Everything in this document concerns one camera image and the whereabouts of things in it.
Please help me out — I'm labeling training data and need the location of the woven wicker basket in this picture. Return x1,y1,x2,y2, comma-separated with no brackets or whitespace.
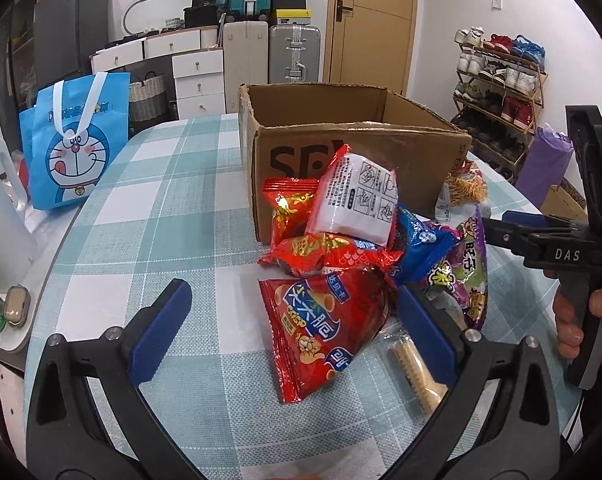
129,72,168,123

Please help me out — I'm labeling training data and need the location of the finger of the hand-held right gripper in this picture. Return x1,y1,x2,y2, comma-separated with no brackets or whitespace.
480,216,538,262
501,211,589,235

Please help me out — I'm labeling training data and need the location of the black storage box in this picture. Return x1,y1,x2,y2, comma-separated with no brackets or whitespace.
183,6,222,29

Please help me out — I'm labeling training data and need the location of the dark grey refrigerator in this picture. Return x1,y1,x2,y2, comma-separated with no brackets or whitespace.
33,0,110,91

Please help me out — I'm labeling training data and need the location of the beige suitcase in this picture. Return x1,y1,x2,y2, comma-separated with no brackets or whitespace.
222,21,270,113

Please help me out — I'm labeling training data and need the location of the oval wall mirror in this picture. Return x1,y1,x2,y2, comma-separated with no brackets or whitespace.
123,0,194,33

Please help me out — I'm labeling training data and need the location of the silver suitcase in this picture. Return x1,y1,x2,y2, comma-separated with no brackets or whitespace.
268,24,322,85

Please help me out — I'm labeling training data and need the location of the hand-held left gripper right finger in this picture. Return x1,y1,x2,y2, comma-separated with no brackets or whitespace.
398,282,566,480

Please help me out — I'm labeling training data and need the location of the small beige case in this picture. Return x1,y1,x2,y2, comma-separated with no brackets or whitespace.
3,285,32,328

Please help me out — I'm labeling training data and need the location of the white electric kettle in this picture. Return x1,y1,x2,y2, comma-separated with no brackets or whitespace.
0,138,38,293

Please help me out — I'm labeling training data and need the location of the shoe rack with shoes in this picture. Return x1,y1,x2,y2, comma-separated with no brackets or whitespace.
453,26,546,171

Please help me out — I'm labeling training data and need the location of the red and white snack packet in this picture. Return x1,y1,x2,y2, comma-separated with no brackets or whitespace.
305,144,399,248

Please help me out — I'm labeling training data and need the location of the white drawer cabinet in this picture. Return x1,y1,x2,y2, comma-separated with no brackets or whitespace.
90,25,226,121

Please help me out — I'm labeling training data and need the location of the clear wafer biscuit packet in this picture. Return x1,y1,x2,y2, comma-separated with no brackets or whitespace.
376,320,452,413

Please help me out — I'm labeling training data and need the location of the purple snack bag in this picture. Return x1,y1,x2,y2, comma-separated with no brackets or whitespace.
421,205,489,331

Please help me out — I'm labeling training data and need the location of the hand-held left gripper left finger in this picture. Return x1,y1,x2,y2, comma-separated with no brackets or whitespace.
26,277,206,480

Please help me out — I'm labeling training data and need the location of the blue cartoon tote bag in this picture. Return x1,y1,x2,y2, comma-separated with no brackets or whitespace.
19,72,132,211

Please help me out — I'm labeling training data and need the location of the orange noodle snack bag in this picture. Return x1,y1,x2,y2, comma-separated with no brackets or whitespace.
435,160,492,223

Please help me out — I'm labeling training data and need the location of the blue cookie packet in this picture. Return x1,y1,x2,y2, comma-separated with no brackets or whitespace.
388,203,459,286

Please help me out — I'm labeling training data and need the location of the purple plastic bag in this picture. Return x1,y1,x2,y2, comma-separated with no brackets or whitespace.
518,125,574,208

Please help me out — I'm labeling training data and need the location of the small open cardboard box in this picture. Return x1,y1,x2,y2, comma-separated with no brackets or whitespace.
541,177,589,223

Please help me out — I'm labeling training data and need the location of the wooden door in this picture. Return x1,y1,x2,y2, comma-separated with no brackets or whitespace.
326,0,419,96

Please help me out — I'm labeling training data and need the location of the black and yellow shoe box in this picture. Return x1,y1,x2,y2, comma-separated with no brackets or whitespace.
271,8,309,26

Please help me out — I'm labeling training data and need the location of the large red chips bag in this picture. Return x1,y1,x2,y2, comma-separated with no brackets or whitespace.
258,265,399,404

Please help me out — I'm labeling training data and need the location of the red cookie packet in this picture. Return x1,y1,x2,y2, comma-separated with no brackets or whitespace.
257,232,404,278
262,177,318,241

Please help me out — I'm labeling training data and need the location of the brown cardboard box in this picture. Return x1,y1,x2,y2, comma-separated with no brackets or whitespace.
238,82,474,243

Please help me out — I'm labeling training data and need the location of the person's right hand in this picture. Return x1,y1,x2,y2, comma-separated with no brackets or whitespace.
543,269,602,367

